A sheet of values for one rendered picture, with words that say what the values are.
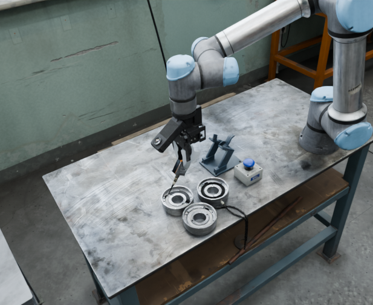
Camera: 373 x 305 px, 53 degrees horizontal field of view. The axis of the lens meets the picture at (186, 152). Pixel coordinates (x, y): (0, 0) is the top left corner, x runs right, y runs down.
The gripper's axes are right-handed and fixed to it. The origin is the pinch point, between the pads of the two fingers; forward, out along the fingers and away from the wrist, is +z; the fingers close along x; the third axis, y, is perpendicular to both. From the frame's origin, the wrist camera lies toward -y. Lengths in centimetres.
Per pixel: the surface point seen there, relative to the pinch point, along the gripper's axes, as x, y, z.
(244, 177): -8.9, 18.9, 10.0
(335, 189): -16, 65, 38
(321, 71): 87, 185, 62
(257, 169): -9.4, 24.2, 8.8
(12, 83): 154, -24, 26
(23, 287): 7, -57, 25
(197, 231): -17.8, -7.2, 10.4
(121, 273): -15.2, -31.8, 13.1
